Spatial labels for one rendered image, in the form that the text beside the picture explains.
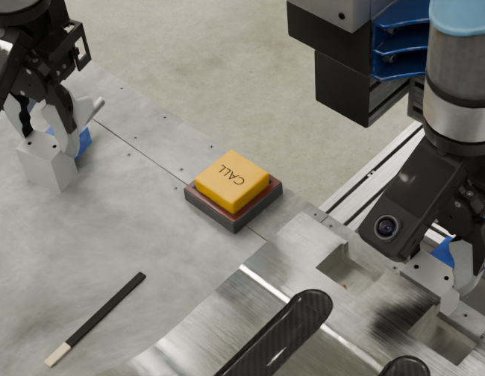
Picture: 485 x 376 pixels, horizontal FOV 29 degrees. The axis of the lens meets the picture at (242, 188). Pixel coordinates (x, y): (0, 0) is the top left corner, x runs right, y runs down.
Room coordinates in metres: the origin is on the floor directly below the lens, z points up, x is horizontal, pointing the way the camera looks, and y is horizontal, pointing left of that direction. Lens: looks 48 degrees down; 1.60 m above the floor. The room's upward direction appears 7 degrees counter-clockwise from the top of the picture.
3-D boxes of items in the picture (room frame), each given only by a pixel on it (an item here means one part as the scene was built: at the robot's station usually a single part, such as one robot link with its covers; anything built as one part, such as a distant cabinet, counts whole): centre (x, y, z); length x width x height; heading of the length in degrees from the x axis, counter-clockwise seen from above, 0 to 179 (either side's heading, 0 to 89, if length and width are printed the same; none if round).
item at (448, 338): (0.44, -0.16, 0.87); 0.05 x 0.05 x 0.04; 41
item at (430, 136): (0.56, -0.20, 0.99); 0.09 x 0.08 x 0.12; 131
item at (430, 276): (0.56, -0.21, 0.83); 0.13 x 0.05 x 0.05; 131
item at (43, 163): (0.81, 0.20, 0.83); 0.13 x 0.05 x 0.05; 147
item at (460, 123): (0.55, -0.19, 1.07); 0.08 x 0.08 x 0.05
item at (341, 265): (0.52, -0.09, 0.87); 0.05 x 0.05 x 0.04; 41
